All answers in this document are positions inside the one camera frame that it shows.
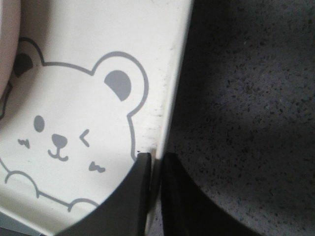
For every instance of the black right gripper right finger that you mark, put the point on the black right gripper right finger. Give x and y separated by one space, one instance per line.
187 211

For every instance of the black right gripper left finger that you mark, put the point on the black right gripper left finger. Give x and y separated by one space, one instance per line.
124 212

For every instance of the pink round plate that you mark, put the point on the pink round plate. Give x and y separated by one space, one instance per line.
10 18

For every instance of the cream bear serving tray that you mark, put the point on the cream bear serving tray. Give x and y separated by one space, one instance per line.
93 86

